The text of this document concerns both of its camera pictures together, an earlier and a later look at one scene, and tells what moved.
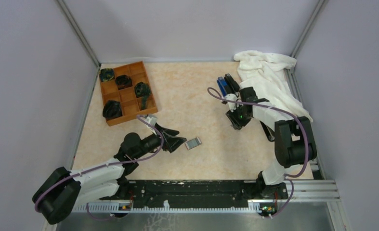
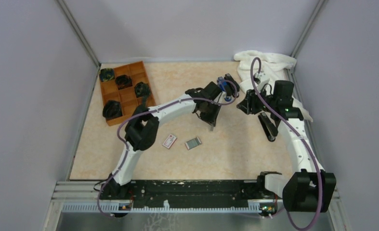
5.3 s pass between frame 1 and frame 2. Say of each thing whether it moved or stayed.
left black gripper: moved
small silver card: stayed
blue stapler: stayed
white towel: stayed
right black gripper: moved
